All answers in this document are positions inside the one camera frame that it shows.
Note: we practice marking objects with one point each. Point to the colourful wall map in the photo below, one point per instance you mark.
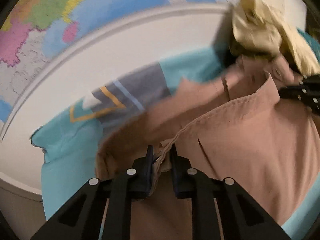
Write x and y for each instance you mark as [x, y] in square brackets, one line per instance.
[37, 30]

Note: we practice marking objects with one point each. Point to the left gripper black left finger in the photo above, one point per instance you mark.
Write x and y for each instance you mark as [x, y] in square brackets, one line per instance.
[141, 176]

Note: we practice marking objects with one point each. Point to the pink jacket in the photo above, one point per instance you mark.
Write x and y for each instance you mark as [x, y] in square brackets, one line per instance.
[235, 126]

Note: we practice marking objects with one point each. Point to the teal grey bed sheet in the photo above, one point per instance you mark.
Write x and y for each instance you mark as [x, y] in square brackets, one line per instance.
[79, 205]

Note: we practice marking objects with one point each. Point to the white curved headboard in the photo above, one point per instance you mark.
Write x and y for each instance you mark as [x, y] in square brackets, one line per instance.
[93, 61]

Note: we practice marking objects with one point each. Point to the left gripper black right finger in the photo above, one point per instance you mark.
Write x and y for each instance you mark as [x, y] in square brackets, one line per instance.
[184, 184]

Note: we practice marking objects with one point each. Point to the beige jacket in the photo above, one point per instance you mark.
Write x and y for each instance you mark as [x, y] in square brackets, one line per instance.
[260, 31]

